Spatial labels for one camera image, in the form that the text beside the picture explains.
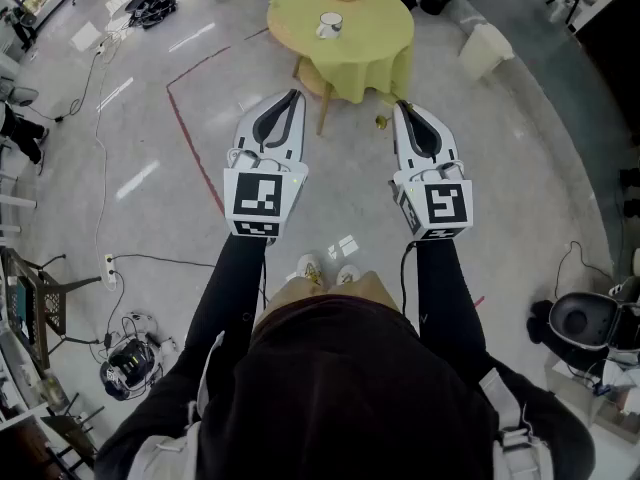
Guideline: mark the round wooden table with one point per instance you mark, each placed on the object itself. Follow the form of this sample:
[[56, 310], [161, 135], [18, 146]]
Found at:
[[312, 75]]

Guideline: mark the person's beige trousers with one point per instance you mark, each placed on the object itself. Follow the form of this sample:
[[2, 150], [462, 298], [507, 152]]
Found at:
[[370, 288]]

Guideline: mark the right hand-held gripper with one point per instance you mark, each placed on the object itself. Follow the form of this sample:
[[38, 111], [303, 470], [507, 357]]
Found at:
[[445, 205]]

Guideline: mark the small gold spoon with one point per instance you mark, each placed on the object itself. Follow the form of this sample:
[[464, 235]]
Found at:
[[382, 122]]

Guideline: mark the white goods shelf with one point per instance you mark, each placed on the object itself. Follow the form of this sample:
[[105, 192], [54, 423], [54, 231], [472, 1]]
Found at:
[[20, 378]]

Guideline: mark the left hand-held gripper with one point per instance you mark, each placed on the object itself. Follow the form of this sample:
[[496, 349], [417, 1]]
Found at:
[[255, 198]]

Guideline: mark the person's left forearm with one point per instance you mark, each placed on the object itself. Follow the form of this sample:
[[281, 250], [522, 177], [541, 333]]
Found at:
[[230, 293]]

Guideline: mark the person's right forearm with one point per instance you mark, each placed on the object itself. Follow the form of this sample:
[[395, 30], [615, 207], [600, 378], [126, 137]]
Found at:
[[442, 293]]

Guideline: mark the person's left shoe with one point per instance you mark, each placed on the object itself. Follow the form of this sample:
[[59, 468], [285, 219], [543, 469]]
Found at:
[[310, 268]]

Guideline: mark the person's black hoodie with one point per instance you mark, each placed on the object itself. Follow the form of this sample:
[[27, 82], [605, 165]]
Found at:
[[340, 393]]

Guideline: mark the person's shoe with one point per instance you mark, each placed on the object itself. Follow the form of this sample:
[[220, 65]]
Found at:
[[347, 274], [310, 268]]

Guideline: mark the black and white headset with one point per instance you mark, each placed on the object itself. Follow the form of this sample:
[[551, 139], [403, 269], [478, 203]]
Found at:
[[127, 363]]

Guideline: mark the white storage box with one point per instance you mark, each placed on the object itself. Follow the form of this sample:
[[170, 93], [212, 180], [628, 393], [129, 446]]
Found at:
[[482, 50]]

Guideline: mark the green tablecloth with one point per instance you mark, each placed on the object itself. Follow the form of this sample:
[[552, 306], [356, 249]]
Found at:
[[370, 48]]

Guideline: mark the white power strip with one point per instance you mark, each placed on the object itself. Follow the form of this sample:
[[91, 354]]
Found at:
[[110, 268], [100, 48]]

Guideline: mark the grey round stool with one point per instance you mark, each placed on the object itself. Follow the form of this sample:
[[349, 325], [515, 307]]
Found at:
[[17, 95]]

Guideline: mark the black metal side table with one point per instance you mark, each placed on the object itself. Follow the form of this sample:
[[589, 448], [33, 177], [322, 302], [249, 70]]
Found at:
[[47, 298]]

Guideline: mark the person's right shoe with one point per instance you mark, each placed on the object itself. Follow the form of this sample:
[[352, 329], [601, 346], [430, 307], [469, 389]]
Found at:
[[347, 274]]

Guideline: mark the white mug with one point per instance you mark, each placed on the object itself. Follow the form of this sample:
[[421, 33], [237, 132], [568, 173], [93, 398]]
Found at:
[[327, 28]]

